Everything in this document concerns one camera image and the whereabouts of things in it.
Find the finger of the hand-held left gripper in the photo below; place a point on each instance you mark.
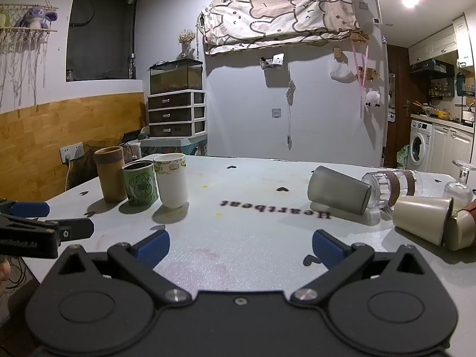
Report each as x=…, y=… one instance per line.
x=28, y=209
x=74, y=228

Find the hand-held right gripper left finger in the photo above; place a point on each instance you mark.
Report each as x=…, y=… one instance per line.
x=151, y=248

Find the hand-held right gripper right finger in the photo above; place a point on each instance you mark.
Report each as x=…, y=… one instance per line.
x=328, y=250

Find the grey tapered cup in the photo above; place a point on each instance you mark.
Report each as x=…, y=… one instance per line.
x=336, y=190

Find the brown cylindrical cup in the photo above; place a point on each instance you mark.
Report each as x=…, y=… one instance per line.
x=108, y=176

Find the green cartoon print cup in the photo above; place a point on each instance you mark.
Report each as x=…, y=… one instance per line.
x=140, y=186

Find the white cup with patterned rim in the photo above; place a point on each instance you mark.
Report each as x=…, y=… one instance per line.
x=171, y=184

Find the cream tapered cup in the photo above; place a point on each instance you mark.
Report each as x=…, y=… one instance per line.
x=422, y=218

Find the beige cup with brown band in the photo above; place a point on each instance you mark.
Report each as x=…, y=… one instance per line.
x=461, y=230

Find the clear glass bottle brown band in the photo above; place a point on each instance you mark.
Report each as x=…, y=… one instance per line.
x=396, y=187

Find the teal painted cabinet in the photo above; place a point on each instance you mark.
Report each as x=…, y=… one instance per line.
x=174, y=147

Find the green plastic bag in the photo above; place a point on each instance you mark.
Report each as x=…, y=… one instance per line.
x=402, y=158

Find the white plastic drawer unit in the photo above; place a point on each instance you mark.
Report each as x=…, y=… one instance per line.
x=176, y=113

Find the white washing machine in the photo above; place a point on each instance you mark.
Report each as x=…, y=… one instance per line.
x=420, y=145

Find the clear stemmed glass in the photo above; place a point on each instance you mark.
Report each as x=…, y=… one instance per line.
x=459, y=189

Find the white sheep plush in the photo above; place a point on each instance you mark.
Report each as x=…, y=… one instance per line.
x=373, y=97

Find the brown wooden door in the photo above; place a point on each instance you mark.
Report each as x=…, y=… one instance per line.
x=396, y=104

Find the macrame hanging net shelf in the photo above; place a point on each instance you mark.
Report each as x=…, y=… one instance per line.
x=20, y=41

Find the pink hanging ribbon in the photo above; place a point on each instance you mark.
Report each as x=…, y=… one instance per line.
x=361, y=81

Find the bottle on window sill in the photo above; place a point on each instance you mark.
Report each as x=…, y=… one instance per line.
x=131, y=66

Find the glass fish tank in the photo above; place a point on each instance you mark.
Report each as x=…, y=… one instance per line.
x=176, y=76

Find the white hanging bag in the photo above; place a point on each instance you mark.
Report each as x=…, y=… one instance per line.
x=340, y=70

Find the green plush toy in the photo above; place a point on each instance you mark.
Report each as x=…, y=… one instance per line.
x=3, y=18

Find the purple plush toy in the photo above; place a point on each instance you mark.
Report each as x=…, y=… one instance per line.
x=37, y=16

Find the black window curtain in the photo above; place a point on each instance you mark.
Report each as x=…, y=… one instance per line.
x=100, y=29

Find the dried flowers in vase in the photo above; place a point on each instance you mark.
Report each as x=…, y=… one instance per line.
x=186, y=42

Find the printed blanket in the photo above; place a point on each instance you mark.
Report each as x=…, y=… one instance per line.
x=279, y=16

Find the ceiling light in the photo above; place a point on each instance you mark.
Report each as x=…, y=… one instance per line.
x=410, y=0

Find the white wall socket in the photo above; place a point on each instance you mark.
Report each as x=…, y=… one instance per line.
x=71, y=152

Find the white wall switch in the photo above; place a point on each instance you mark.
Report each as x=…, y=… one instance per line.
x=276, y=113

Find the clear wall shelf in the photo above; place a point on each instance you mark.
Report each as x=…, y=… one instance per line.
x=271, y=62

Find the white kitchen wall cabinets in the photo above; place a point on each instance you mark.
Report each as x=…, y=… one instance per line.
x=438, y=42

